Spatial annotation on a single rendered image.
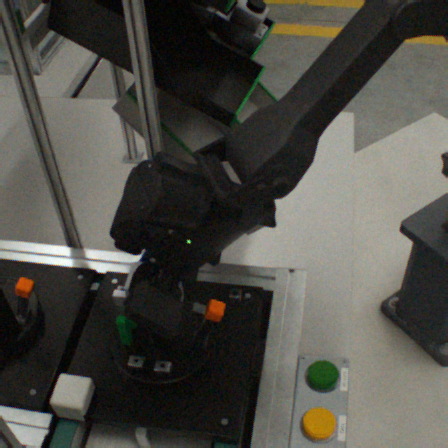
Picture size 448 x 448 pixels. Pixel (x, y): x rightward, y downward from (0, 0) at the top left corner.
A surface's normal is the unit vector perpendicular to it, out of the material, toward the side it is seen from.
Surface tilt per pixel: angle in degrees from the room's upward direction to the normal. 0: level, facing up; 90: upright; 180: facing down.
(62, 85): 0
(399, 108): 0
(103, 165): 0
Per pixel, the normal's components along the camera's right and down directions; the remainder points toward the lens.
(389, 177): -0.04, -0.71
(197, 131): 0.63, -0.36
